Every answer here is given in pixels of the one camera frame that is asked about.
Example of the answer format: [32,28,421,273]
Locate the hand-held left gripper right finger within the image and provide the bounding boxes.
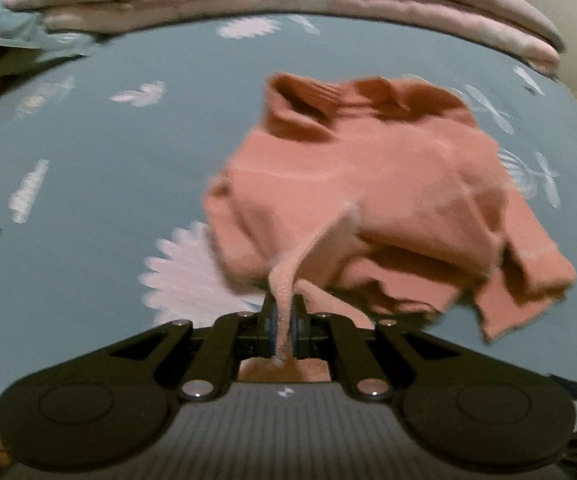
[289,294,484,401]

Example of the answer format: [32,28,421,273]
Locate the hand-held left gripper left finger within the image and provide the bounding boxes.
[76,294,280,402]

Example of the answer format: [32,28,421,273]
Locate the pink knit sweater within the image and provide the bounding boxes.
[203,72,577,383]

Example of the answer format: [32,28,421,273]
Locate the blue floral bed sheet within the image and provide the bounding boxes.
[0,0,577,441]

